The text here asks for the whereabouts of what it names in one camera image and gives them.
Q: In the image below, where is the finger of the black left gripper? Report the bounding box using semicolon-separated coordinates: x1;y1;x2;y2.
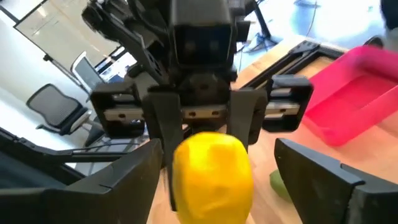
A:
226;88;269;150
142;91;186;212

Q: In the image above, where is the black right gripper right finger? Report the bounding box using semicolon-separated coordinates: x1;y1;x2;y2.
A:
275;139;398;224

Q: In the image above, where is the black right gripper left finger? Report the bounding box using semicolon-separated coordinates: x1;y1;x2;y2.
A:
0;139;164;224

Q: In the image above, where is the yellow lemon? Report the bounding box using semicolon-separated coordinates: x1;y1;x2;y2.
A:
172;131;255;224

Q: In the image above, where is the green lime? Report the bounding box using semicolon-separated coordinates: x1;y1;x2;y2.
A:
269;169;293;203

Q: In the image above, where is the pink plastic basket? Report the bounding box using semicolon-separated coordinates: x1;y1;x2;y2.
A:
300;45;398;147

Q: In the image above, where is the black tripod stand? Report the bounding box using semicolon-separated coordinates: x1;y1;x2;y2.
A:
245;0;277;52

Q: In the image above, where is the grey office chair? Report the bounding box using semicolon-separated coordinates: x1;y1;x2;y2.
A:
70;51;106;94

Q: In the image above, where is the black mesh office chair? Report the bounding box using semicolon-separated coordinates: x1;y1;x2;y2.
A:
25;83;105;147

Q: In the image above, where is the white whiteboard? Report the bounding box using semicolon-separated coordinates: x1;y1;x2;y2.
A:
14;0;121;72

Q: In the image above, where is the person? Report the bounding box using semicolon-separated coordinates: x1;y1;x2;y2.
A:
379;0;398;52

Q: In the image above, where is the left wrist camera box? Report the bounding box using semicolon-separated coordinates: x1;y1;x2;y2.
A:
169;0;236;68

